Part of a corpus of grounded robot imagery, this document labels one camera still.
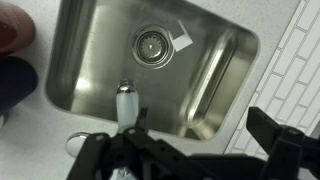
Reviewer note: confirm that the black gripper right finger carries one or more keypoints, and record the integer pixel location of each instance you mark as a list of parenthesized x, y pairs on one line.
[(288, 148)]

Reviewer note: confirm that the dark navy water bottle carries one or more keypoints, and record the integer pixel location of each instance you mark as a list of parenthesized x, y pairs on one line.
[(18, 79)]

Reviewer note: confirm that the dark red tumbler cup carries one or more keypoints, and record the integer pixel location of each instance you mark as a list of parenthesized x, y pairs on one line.
[(17, 29)]

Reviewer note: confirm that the stainless steel sink basin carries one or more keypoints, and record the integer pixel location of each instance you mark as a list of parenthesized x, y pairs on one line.
[(190, 97)]

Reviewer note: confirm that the chrome sink faucet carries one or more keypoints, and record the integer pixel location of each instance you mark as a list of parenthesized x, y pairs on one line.
[(125, 110)]

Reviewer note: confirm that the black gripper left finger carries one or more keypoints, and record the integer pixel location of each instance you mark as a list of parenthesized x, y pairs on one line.
[(134, 150)]

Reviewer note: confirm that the sink drain strainer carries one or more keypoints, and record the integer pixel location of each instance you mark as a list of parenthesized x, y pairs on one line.
[(151, 46)]

